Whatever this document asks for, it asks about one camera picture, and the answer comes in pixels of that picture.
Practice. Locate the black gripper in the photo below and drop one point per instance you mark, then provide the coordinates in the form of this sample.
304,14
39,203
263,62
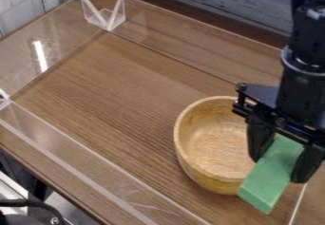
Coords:
289,109

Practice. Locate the green rectangular block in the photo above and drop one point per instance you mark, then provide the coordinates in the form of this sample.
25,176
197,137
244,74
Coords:
269,177

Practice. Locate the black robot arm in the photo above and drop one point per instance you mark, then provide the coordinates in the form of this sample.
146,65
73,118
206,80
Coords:
307,40

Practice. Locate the brown wooden bowl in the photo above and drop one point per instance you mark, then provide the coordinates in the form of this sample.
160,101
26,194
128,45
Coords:
212,144

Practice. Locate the black metal stand base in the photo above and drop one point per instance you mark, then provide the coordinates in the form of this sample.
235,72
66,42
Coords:
46,214

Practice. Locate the clear acrylic tray wall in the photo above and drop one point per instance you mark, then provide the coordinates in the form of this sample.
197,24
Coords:
93,99

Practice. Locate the clear acrylic corner bracket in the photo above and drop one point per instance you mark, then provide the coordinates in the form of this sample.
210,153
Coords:
107,19

